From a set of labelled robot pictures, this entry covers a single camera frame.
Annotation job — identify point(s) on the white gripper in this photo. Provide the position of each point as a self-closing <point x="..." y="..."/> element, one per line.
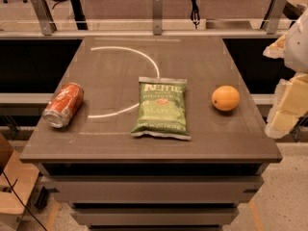
<point x="297" y="50"/>

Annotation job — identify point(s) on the metal rail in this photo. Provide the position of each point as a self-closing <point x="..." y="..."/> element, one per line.
<point x="229" y="34"/>

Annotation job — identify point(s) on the orange fruit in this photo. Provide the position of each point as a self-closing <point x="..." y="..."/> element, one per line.
<point x="225" y="98"/>

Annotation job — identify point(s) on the metal bracket left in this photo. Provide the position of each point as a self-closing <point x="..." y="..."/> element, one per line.
<point x="45" y="20"/>

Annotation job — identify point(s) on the metal bracket right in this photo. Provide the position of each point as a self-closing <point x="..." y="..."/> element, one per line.
<point x="271" y="20"/>

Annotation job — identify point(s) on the green jalapeno chip bag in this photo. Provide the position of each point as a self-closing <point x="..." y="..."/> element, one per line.
<point x="162" y="111"/>

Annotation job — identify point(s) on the red coke can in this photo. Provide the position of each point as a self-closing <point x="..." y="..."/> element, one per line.
<point x="61" y="109"/>

